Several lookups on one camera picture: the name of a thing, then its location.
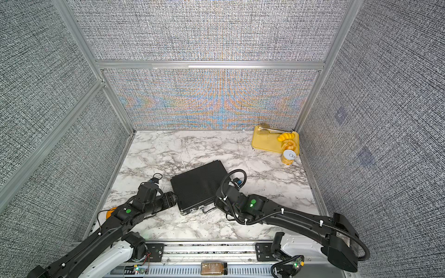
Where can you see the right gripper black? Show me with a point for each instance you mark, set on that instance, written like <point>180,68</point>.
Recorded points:
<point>218,202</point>

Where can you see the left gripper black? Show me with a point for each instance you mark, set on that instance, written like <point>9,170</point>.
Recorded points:
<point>169,201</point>

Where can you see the black aluminium poker case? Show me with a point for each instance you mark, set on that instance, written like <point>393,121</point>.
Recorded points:
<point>197,188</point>

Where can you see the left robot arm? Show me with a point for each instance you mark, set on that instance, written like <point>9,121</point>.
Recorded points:
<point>118,226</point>

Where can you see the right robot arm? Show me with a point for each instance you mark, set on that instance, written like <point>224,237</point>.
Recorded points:
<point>339,239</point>

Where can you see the orange round object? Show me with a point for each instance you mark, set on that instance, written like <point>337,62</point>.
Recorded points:
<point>109,212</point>

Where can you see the yellow plastic tray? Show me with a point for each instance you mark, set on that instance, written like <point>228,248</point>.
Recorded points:
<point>269,142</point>

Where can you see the yellow labelled can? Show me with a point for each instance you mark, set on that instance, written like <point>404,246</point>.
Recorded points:
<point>288,157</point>

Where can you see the metal tongs on tray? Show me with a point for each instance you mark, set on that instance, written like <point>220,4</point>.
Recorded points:
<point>272,130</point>

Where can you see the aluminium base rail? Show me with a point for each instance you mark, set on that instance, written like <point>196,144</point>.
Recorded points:
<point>238,259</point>

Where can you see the brown bottle on rail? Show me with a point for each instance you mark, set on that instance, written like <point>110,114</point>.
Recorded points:
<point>213,268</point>

